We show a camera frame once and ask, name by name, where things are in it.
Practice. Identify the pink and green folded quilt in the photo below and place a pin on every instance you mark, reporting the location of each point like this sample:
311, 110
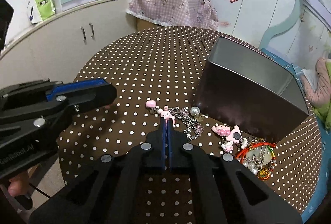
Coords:
320, 98

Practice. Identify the silver metal tin box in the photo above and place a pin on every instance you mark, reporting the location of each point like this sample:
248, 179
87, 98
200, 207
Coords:
242, 86

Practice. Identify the pink checkered cloth cover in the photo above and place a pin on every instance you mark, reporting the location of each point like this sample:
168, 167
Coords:
194, 13

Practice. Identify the left hand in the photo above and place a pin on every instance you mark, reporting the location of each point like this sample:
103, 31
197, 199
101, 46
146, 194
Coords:
19, 184

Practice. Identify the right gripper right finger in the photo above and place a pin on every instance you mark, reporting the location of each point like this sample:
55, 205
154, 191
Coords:
169, 137

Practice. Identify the teal bed mattress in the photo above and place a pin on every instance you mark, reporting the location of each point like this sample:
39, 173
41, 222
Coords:
302, 173

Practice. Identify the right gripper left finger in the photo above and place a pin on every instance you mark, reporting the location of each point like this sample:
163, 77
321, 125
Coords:
164, 140

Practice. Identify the cream curved cabinet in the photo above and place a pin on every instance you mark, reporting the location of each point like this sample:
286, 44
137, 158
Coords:
59, 47

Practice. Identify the brown polka dot tablecloth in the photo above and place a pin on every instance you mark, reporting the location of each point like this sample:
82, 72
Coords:
163, 64

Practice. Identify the pink cartoon charm keychain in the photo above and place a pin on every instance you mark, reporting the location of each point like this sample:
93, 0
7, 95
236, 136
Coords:
230, 137

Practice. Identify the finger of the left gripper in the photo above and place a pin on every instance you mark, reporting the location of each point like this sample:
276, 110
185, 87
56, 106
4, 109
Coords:
80, 101
64, 88

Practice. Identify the green paper bag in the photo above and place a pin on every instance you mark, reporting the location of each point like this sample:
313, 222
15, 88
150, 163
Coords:
39, 10

